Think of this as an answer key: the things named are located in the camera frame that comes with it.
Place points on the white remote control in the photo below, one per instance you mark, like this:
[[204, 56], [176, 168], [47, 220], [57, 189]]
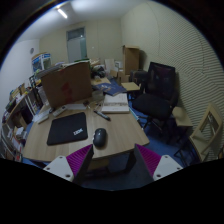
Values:
[[59, 111]]

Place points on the white keyboard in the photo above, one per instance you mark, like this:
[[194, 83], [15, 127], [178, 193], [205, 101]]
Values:
[[41, 117]]

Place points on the black office chair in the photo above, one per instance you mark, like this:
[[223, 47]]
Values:
[[158, 95]]

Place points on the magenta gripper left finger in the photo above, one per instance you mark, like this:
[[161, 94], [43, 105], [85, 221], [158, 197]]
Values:
[[72, 167]]

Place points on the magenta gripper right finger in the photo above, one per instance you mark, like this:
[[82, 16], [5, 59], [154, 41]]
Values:
[[157, 166]]

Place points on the tall cardboard box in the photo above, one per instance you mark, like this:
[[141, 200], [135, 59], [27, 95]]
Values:
[[130, 58]]

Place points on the white flat box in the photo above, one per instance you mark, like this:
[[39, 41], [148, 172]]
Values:
[[115, 104]]

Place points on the white shelf rack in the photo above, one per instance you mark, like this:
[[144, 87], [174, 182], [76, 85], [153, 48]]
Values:
[[19, 113]]

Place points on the black IBM mouse pad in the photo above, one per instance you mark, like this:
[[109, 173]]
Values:
[[68, 129]]

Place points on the black marker pen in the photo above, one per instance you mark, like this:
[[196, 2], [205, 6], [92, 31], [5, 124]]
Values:
[[102, 115]]

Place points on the blue white carton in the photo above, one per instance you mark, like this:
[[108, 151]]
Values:
[[41, 61]]

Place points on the black computer mouse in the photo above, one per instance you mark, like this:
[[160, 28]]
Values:
[[99, 138]]

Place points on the large brown cardboard box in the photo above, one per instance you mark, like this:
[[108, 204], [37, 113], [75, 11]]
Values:
[[68, 85]]

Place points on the grey door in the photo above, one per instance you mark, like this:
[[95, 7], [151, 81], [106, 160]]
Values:
[[76, 44]]

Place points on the blue book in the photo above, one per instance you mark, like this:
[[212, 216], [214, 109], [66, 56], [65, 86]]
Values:
[[110, 89]]

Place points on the light wooden chair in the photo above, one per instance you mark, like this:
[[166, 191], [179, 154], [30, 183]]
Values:
[[206, 132]]

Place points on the ceiling fluorescent light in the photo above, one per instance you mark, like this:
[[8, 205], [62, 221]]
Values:
[[62, 13]]

